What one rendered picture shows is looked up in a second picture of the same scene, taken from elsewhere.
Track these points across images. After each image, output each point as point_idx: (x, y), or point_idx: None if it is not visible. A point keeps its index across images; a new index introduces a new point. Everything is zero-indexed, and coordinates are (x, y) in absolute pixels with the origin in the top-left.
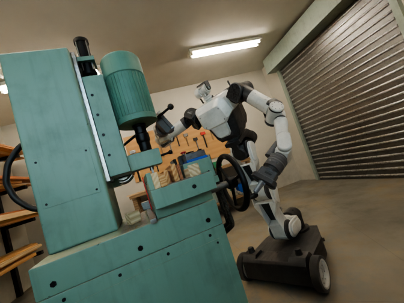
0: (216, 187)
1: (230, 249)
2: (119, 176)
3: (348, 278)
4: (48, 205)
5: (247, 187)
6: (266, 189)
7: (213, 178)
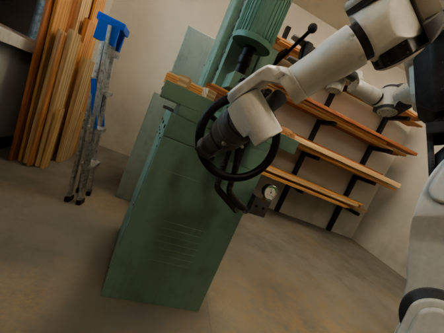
0: (160, 94)
1: (153, 158)
2: None
3: None
4: None
5: (196, 130)
6: (408, 295)
7: (163, 86)
